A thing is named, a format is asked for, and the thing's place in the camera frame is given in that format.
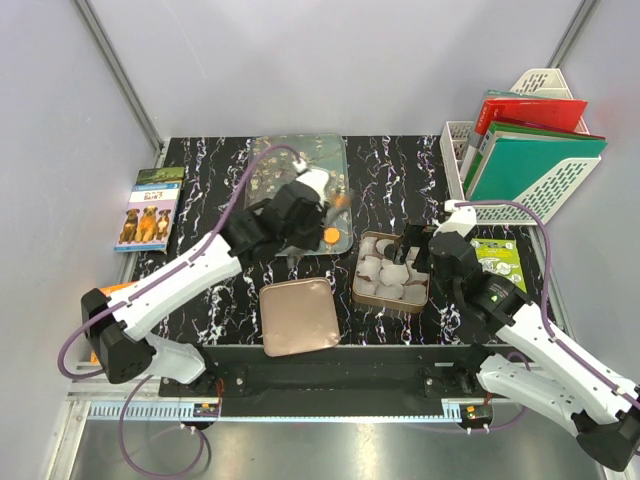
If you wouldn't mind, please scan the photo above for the orange fish-shaped cookie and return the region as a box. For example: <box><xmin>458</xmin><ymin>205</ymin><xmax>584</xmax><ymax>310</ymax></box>
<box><xmin>332</xmin><ymin>194</ymin><xmax>351</xmax><ymax>209</ymax></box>

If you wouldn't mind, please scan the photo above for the orange round striped cookie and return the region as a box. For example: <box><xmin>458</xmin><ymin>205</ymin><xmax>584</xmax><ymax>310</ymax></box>
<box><xmin>324</xmin><ymin>227</ymin><xmax>341</xmax><ymax>245</ymax></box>

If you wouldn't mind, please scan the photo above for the rose gold tin box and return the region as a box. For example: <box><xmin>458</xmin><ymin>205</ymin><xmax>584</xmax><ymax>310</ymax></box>
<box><xmin>352</xmin><ymin>231</ymin><xmax>429</xmax><ymax>313</ymax></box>

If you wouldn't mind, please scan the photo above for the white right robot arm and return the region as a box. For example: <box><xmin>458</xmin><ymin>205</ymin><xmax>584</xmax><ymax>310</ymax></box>
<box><xmin>384</xmin><ymin>200</ymin><xmax>639</xmax><ymax>472</ymax></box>

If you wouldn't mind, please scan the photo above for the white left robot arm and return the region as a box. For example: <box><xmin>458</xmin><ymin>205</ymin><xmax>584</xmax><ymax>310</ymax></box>
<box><xmin>81</xmin><ymin>163</ymin><xmax>348</xmax><ymax>396</ymax></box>

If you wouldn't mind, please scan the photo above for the green comic booklet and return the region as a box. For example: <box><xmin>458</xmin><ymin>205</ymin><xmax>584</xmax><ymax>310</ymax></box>
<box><xmin>471</xmin><ymin>238</ymin><xmax>526</xmax><ymax>292</ymax></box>

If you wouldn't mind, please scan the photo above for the floral blue serving tray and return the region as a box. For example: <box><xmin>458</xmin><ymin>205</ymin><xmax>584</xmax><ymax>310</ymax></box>
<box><xmin>245</xmin><ymin>134</ymin><xmax>353</xmax><ymax>257</ymax></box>

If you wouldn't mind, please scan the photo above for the rose gold tin lid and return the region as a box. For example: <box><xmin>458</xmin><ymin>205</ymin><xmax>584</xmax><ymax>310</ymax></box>
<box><xmin>259</xmin><ymin>277</ymin><xmax>340</xmax><ymax>358</ymax></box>

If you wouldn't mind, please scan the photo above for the dog picture book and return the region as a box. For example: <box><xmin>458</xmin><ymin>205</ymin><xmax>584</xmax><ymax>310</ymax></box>
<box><xmin>114</xmin><ymin>167</ymin><xmax>185</xmax><ymax>252</ymax></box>

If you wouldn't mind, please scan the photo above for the red folder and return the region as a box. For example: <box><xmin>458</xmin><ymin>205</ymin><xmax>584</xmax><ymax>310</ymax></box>
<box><xmin>474</xmin><ymin>97</ymin><xmax>588</xmax><ymax>136</ymax></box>

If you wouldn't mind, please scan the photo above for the orange treehouse book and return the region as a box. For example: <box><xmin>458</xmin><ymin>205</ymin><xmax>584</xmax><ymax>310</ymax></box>
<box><xmin>90</xmin><ymin>282</ymin><xmax>134</xmax><ymax>365</ymax></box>

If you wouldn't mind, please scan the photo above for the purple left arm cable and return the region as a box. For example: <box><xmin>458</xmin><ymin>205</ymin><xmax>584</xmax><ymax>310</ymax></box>
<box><xmin>57</xmin><ymin>144</ymin><xmax>309</xmax><ymax>472</ymax></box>

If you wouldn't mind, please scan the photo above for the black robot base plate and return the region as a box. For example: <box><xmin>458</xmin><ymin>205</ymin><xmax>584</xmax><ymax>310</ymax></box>
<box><xmin>159</xmin><ymin>345</ymin><xmax>486</xmax><ymax>422</ymax></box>

